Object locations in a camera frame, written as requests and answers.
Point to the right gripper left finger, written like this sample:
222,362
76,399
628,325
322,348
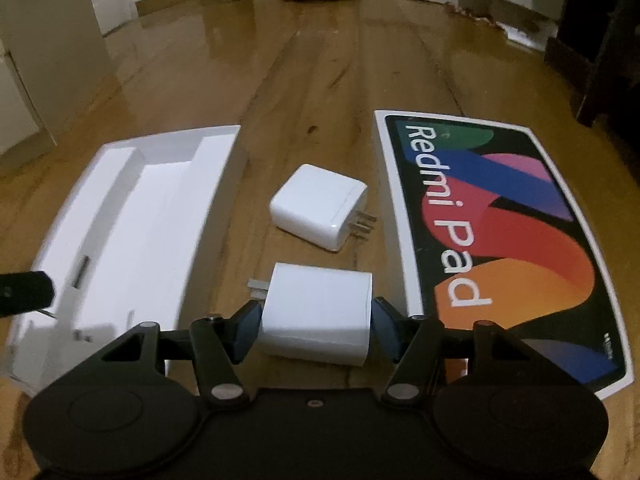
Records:
215,338

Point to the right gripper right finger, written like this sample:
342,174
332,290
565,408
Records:
394,332

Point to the large white charger cube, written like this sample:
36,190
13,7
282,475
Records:
317,314

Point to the Redmi Pad SE box lid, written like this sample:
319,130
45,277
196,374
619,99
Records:
479,224

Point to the white charger with prongs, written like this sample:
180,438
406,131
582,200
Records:
322,207

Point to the white box tray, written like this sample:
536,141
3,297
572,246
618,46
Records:
138,239

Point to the papers on floor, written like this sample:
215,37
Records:
528,34

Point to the dark wooden chair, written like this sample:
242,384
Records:
596,50

